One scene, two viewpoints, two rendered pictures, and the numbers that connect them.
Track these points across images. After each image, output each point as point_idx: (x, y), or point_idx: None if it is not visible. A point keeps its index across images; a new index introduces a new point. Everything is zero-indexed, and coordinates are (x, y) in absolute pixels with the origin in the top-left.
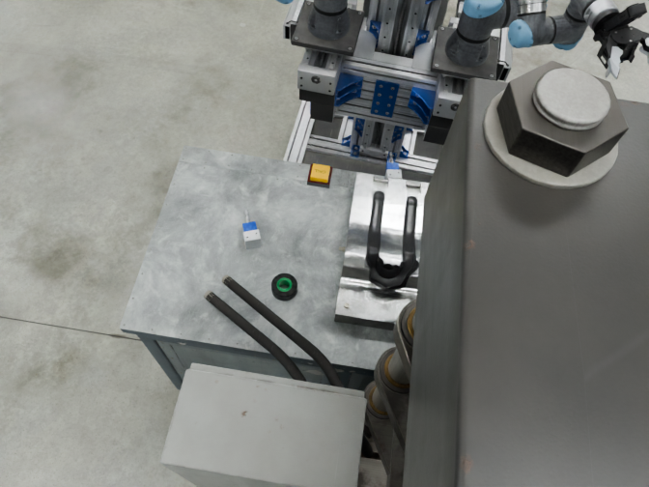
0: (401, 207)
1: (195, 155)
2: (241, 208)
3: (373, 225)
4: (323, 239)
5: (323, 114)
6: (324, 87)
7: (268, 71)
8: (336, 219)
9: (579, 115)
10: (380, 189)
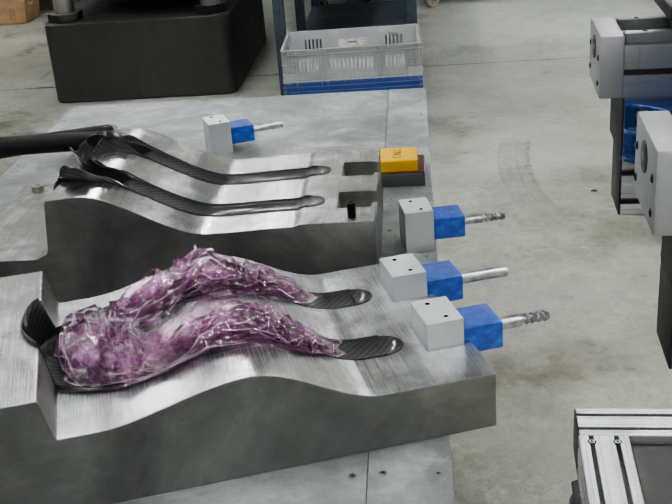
0: (287, 195)
1: (407, 95)
2: (298, 134)
3: (233, 181)
4: None
5: (615, 183)
6: (596, 70)
7: None
8: None
9: None
10: (334, 170)
